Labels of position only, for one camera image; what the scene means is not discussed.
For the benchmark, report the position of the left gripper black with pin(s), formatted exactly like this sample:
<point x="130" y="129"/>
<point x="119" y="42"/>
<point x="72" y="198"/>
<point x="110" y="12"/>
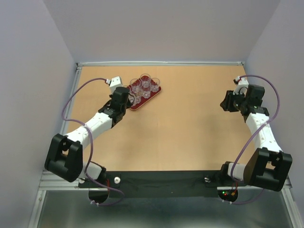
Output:
<point x="128" y="105"/>

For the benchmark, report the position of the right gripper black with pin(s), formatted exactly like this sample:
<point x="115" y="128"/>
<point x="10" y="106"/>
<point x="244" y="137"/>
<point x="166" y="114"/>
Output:
<point x="226" y="104"/>

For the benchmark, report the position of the clear glass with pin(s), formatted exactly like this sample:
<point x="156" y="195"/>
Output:
<point x="154" y="85"/>
<point x="145" y="80"/>
<point x="146" y="92"/>
<point x="136" y="100"/>
<point x="135" y="85"/>

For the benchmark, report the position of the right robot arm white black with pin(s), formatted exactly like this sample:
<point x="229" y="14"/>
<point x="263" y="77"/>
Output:
<point x="269" y="166"/>

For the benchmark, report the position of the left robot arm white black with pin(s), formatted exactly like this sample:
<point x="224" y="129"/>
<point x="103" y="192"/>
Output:
<point x="65" y="154"/>

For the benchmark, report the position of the red lacquer tray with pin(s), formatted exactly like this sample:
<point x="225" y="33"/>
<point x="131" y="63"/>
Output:
<point x="143" y="100"/>

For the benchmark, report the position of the white knob on base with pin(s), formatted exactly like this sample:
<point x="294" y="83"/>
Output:
<point x="117" y="180"/>

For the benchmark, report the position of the black base bar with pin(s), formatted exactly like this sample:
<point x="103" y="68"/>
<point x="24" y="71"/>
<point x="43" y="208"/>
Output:
<point x="161" y="184"/>

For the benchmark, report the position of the circuit board with leds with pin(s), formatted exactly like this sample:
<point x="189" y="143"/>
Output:
<point x="228" y="195"/>

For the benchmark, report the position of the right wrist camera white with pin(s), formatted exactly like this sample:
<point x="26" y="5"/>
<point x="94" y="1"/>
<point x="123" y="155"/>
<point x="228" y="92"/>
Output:
<point x="241" y="83"/>

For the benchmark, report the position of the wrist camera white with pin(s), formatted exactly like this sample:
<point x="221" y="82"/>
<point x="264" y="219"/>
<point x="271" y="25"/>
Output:
<point x="241" y="83"/>
<point x="114" y="83"/>

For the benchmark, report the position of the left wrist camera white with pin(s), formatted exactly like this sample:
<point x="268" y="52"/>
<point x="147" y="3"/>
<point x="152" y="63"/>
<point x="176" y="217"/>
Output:
<point x="114" y="83"/>

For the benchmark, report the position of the aluminium table frame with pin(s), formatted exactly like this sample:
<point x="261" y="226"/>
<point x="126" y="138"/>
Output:
<point x="182" y="128"/>

